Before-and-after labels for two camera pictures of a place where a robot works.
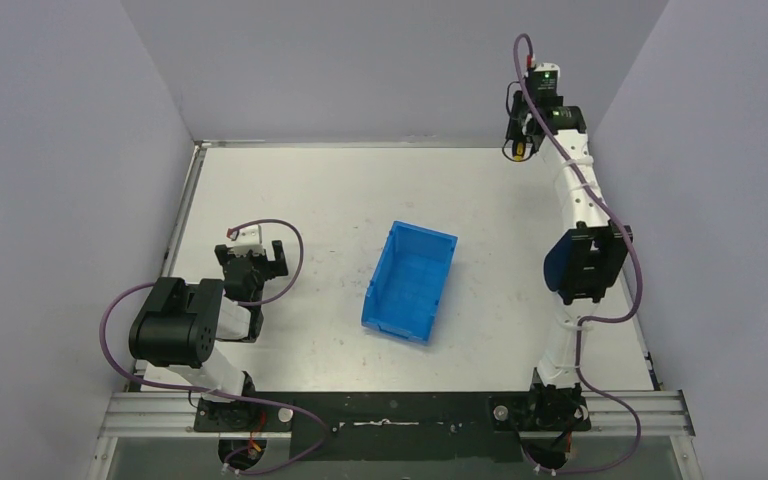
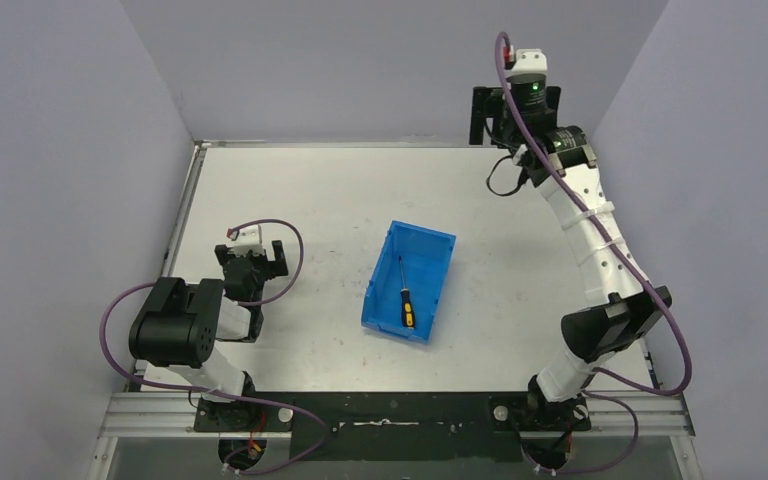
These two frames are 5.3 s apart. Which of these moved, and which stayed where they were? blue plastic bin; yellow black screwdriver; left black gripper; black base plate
Moved: yellow black screwdriver
Stayed: black base plate; left black gripper; blue plastic bin
